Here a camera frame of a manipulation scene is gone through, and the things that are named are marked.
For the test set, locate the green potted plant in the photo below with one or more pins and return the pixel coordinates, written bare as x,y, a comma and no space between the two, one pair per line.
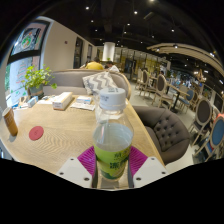
36,78

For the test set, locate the clear green-labelled drink bottle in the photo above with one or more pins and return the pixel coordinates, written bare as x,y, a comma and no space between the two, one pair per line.
112,146

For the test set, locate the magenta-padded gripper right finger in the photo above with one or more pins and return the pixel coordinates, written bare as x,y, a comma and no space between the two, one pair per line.
150,171

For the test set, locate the flat round red coaster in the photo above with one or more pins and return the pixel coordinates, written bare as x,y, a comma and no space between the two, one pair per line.
36,133

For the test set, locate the group of dining chairs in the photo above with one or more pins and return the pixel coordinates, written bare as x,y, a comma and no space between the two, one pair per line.
203,113

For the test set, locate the grey chevron pillow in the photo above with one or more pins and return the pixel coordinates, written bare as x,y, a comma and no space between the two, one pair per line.
98,81

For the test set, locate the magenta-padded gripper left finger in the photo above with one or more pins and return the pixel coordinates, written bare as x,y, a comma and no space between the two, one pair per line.
76,171

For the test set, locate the white round column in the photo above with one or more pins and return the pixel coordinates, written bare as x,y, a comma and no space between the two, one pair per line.
108,51

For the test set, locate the small white-blue box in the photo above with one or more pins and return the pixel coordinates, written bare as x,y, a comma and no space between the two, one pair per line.
84,99

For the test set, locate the grey curved sofa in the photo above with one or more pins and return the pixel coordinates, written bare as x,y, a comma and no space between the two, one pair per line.
66,80

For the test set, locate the window with printed decals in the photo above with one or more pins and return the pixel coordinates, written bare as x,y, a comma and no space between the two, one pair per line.
25,60

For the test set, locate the grey tufted armchair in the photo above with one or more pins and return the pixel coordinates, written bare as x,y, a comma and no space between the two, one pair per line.
166,131

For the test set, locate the printed paper pamphlet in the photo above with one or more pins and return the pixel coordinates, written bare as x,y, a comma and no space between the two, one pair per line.
82,106

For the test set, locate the person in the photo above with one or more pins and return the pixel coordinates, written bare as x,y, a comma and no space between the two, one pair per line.
111,66
94,65

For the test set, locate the group of ceiling lights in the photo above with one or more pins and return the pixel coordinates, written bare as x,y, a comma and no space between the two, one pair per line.
140,20

